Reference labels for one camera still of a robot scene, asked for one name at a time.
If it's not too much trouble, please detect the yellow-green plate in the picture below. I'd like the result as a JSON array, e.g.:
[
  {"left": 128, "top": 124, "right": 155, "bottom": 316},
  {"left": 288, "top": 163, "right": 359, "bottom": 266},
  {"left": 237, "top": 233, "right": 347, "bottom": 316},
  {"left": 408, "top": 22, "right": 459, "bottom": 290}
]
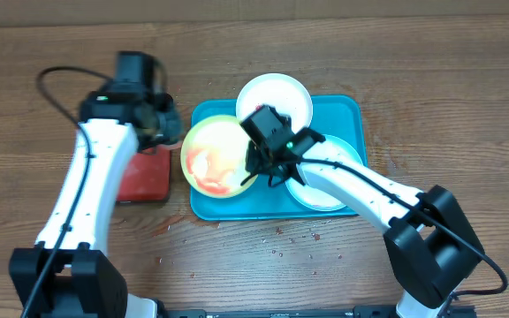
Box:
[{"left": 180, "top": 115, "right": 256, "bottom": 199}]

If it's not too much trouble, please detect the white plate with red stain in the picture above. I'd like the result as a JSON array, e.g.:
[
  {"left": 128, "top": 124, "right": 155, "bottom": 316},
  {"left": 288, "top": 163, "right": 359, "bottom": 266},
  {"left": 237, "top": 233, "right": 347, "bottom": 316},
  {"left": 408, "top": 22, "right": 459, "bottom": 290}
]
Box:
[{"left": 235, "top": 73, "right": 313, "bottom": 133}]

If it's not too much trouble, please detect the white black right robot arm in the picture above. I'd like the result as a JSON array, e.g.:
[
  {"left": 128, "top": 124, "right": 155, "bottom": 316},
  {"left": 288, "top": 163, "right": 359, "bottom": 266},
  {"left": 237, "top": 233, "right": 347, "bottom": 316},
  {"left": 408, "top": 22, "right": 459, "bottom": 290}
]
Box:
[{"left": 247, "top": 140, "right": 488, "bottom": 317}]

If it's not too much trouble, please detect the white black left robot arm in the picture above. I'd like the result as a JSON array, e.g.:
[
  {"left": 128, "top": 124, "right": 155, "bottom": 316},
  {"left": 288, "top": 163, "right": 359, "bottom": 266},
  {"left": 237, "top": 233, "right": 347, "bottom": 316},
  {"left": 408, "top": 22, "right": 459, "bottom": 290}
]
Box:
[{"left": 9, "top": 91, "right": 180, "bottom": 317}]

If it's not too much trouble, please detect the red tray with dark rim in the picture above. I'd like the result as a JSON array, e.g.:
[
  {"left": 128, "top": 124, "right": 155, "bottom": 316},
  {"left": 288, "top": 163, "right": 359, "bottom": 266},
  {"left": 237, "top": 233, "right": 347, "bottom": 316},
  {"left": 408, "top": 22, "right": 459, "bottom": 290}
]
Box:
[{"left": 117, "top": 147, "right": 171, "bottom": 204}]

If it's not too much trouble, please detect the teal plastic tray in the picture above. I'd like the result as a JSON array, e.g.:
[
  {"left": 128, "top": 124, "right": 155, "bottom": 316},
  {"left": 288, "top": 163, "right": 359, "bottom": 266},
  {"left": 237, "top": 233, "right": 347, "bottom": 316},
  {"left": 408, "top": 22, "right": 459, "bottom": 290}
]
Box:
[{"left": 190, "top": 95, "right": 368, "bottom": 221}]

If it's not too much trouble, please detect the light blue plate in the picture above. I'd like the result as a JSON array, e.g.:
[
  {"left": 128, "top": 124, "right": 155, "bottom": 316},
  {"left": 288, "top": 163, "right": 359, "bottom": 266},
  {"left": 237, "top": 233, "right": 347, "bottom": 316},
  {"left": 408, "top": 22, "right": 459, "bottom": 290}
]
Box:
[{"left": 285, "top": 134, "right": 362, "bottom": 213}]

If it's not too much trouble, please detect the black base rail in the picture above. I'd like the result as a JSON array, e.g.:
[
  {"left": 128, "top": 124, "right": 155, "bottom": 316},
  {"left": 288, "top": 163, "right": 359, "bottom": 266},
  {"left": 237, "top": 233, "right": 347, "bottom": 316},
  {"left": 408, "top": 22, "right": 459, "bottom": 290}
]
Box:
[{"left": 165, "top": 304, "right": 476, "bottom": 318}]

